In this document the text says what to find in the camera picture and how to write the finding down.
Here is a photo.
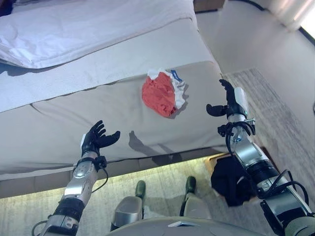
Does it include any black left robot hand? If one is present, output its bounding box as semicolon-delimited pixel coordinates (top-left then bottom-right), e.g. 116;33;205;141
80;119;121;160

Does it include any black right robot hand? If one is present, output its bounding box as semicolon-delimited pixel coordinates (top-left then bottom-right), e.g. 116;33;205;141
206;78;248;122

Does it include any white garment with blue label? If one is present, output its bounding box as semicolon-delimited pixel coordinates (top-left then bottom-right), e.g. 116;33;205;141
147;66;189;111

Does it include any black garment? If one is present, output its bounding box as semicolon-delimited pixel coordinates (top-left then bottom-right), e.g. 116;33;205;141
211;156;258;207

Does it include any orange garment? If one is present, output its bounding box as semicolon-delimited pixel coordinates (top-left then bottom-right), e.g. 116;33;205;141
141;70;177;118

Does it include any beige bed runner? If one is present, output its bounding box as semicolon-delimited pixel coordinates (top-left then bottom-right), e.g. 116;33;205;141
0;60;229;175

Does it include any large bed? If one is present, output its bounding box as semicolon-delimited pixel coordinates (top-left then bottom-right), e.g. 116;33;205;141
0;0;231;192

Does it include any brown woven basket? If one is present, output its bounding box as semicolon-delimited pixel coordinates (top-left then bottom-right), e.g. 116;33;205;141
205;147;274;205

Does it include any grey striped rug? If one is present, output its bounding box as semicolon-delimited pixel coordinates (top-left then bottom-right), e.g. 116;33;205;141
0;67;315;236

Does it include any silver left robot leg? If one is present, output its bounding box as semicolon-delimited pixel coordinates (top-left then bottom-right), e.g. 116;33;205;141
110;180;146;232

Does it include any silver robot leg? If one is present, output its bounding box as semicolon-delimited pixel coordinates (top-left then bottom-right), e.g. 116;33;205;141
110;180;146;232
179;176;212;219

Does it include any brown nightstand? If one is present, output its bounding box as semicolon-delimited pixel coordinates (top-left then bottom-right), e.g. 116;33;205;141
193;0;226;12

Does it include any silver right robot leg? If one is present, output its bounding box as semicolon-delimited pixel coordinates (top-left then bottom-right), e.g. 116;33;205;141
179;176;212;219

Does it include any sheer white curtain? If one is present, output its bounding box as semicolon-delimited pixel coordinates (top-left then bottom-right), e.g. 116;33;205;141
268;0;315;31

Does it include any white duvet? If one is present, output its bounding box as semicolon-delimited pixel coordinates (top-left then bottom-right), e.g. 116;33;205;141
0;0;195;69

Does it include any grey robot torso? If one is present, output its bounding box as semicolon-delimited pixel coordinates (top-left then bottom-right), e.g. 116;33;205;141
105;216;266;236

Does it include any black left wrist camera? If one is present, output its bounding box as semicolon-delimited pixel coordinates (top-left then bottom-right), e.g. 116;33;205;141
94;156;108;173

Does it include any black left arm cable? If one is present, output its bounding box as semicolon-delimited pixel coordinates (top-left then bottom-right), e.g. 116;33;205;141
92;167;109;192

